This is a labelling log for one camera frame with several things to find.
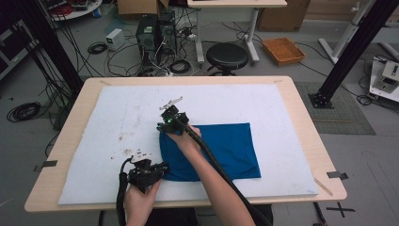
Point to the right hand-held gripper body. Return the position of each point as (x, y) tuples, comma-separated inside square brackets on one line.
[(174, 121)]

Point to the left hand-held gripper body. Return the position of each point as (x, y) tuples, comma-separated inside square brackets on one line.
[(142, 174)]

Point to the blue T-shirt with white print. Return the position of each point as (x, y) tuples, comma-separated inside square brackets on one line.
[(232, 150)]

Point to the person's right hand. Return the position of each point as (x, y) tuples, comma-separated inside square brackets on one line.
[(183, 142)]

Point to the person's left hand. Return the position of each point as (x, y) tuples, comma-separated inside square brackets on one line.
[(139, 201)]

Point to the person's dark clothed lap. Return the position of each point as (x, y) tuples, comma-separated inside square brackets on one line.
[(175, 218)]

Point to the white foam mat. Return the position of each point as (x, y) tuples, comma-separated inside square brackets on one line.
[(251, 100)]

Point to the black round stool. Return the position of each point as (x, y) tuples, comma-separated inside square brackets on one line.
[(226, 56)]

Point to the black computer tower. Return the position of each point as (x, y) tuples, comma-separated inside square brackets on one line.
[(146, 40), (167, 31)]

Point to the white power strip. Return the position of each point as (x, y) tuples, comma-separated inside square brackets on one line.
[(192, 36)]

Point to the black tape strip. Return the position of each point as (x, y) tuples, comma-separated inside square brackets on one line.
[(337, 175), (47, 164)]

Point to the small white box device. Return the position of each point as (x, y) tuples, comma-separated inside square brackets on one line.
[(114, 39)]

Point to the orange tray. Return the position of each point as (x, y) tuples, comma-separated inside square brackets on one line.
[(284, 50)]

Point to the white desk with metal legs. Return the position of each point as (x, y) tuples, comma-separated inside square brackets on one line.
[(238, 3)]

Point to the round white table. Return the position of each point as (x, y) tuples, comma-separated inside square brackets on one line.
[(78, 9)]

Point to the large cardboard box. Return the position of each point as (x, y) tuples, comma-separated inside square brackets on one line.
[(282, 15)]

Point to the thin wooden stick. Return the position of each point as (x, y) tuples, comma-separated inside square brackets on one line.
[(323, 186)]

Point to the dark shelf rack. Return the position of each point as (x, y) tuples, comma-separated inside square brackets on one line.
[(15, 47)]

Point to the grey floor mat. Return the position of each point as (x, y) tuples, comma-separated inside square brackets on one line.
[(345, 106)]

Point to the black tape cross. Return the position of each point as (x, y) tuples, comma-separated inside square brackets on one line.
[(341, 209)]

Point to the white metal stand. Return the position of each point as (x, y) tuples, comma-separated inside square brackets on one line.
[(343, 34)]

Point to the grey box device on board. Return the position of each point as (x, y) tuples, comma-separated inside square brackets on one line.
[(387, 78)]

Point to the black metal post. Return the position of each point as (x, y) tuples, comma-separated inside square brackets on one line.
[(354, 47), (53, 47)]

